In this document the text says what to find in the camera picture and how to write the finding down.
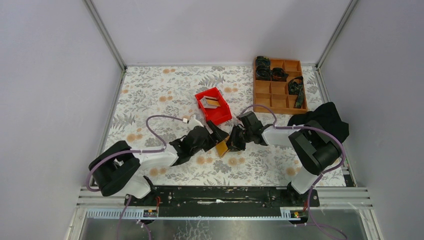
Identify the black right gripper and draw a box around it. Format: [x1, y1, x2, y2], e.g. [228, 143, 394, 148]
[222, 125, 253, 153]

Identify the yellow leather card holder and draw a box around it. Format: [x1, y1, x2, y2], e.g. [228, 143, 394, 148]
[215, 136, 230, 158]

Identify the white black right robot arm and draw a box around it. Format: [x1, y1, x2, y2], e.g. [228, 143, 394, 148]
[226, 111, 346, 206]

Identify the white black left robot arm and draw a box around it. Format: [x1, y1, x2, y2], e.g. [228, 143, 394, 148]
[87, 120, 230, 206]

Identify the red plastic bin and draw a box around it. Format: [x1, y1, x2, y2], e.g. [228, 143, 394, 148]
[195, 87, 232, 125]

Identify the brown compartment organizer tray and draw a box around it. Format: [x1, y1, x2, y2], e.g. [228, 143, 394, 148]
[253, 58, 308, 115]

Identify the rolled dark belt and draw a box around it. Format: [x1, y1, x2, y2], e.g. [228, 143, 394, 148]
[271, 67, 289, 82]
[255, 67, 272, 81]
[255, 56, 271, 69]

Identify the black cloth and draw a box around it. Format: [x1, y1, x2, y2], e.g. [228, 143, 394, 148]
[287, 102, 350, 143]

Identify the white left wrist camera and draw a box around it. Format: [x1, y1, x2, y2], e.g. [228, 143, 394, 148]
[187, 115, 204, 130]

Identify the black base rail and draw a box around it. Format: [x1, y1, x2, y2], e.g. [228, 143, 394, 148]
[124, 185, 320, 218]

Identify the loose dark strap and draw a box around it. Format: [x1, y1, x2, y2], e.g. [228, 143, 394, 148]
[286, 76, 306, 110]

